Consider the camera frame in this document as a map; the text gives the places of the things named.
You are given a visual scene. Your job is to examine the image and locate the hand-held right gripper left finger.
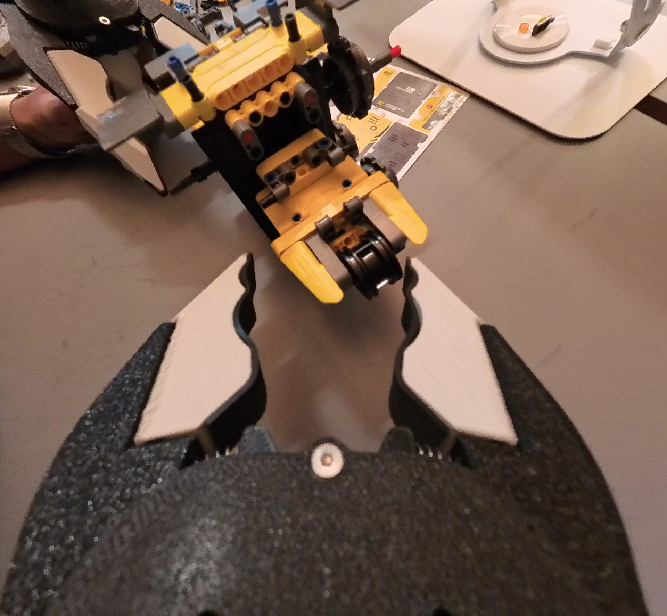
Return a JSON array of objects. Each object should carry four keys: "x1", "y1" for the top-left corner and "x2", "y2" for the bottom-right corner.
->
[{"x1": 134, "y1": 253, "x2": 269, "y2": 455}]

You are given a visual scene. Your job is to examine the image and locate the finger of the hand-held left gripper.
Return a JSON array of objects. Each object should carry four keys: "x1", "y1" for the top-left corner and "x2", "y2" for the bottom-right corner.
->
[
  {"x1": 142, "y1": 17, "x2": 209, "y2": 53},
  {"x1": 46, "y1": 43, "x2": 170, "y2": 196}
]

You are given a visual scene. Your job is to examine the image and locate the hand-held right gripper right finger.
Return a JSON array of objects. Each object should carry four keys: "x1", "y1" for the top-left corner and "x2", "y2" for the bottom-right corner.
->
[{"x1": 389, "y1": 256, "x2": 518, "y2": 455}]

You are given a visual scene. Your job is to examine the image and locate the yellow black brick vehicle model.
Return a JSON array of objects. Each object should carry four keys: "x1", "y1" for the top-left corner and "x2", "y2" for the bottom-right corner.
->
[{"x1": 143, "y1": 0, "x2": 428, "y2": 304}]

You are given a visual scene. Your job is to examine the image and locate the person's left forearm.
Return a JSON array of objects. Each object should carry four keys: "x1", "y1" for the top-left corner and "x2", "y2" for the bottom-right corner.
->
[{"x1": 0, "y1": 149, "x2": 58, "y2": 175}]

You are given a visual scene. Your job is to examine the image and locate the person's left hand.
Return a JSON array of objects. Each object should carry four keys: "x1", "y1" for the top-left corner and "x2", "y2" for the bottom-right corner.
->
[{"x1": 9, "y1": 89, "x2": 101, "y2": 148}]

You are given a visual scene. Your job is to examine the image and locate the silver wristband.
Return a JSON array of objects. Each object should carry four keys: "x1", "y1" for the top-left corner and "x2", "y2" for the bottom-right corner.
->
[{"x1": 0, "y1": 92, "x2": 58, "y2": 158}]

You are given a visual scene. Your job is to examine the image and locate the yellow grey sticker sheet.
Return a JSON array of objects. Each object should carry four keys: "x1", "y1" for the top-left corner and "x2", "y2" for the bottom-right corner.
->
[{"x1": 333, "y1": 66, "x2": 470, "y2": 179}]

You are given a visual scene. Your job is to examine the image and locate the white metal stand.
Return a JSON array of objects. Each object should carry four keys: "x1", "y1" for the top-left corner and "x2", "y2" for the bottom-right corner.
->
[{"x1": 478, "y1": 0, "x2": 667, "y2": 65}]

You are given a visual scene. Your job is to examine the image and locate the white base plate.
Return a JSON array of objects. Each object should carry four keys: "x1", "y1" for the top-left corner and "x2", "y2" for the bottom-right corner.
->
[{"x1": 388, "y1": 0, "x2": 667, "y2": 140}]

